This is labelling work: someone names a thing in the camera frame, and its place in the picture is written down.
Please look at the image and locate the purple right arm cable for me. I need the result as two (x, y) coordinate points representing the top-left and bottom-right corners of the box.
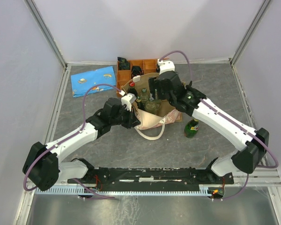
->
(158, 50), (279, 200)

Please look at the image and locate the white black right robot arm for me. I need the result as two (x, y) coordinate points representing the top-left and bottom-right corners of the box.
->
(148, 71), (269, 183)

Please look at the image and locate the clear glass bottle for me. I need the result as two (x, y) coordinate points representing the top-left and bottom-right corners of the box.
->
(140, 88), (150, 104)
(145, 99), (158, 115)
(153, 99), (162, 108)

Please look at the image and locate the dark green yellow-label bottle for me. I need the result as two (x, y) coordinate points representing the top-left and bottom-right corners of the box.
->
(184, 119), (199, 138)

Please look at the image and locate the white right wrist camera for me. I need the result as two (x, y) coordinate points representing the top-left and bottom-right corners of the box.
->
(157, 59), (175, 75)

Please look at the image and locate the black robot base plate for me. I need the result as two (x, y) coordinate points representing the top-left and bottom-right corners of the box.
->
(79, 167), (234, 193)

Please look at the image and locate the orange wooden compartment tray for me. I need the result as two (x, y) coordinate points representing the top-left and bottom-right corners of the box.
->
(116, 59), (159, 94)

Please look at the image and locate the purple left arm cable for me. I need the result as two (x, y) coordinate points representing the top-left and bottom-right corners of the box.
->
(23, 83), (121, 200)

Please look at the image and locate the clear glass bottle front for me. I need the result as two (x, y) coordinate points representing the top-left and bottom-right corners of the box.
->
(145, 99), (158, 115)

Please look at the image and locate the burlap canvas tote bag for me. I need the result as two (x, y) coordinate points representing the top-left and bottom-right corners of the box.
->
(118, 73), (182, 141)

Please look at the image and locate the small green glass bottle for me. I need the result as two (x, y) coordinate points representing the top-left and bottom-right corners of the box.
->
(135, 96), (144, 110)

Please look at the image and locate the red cap cola bottle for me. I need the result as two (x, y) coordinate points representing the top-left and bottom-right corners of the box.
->
(128, 81), (138, 98)

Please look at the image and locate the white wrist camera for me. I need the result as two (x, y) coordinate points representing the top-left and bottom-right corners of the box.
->
(120, 90), (136, 111)
(157, 59), (175, 75)

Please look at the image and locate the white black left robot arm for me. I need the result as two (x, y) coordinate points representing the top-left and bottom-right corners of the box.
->
(22, 96), (140, 191)

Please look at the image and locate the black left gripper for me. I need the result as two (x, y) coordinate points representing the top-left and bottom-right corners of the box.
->
(111, 105), (141, 129)

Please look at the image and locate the light blue cable duct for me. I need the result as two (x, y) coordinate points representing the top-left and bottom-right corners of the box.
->
(35, 184), (214, 195)

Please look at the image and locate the dark patterned packet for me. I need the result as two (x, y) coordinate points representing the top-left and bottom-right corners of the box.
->
(117, 57), (130, 70)

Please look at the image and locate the blue patterned cloth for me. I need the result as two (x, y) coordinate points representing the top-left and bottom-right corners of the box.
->
(71, 66), (116, 98)

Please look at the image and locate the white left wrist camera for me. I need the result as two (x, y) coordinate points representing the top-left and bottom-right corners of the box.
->
(120, 90), (136, 111)

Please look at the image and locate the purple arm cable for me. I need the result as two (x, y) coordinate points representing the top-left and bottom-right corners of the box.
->
(23, 83), (121, 200)
(158, 50), (279, 200)

